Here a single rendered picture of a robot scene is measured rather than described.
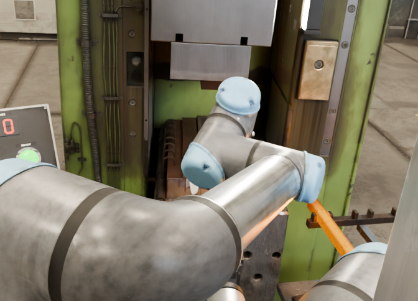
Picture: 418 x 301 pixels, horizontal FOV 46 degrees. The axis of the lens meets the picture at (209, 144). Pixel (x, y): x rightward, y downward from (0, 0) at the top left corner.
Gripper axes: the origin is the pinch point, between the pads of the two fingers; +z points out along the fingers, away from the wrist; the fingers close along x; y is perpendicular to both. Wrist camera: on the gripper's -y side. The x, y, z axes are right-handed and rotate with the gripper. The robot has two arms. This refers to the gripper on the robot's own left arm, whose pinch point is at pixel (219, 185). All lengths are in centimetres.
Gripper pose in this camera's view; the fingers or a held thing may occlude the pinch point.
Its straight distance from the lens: 113.0
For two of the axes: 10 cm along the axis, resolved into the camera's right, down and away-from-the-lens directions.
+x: 10.0, 0.3, 0.7
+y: 0.2, 8.2, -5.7
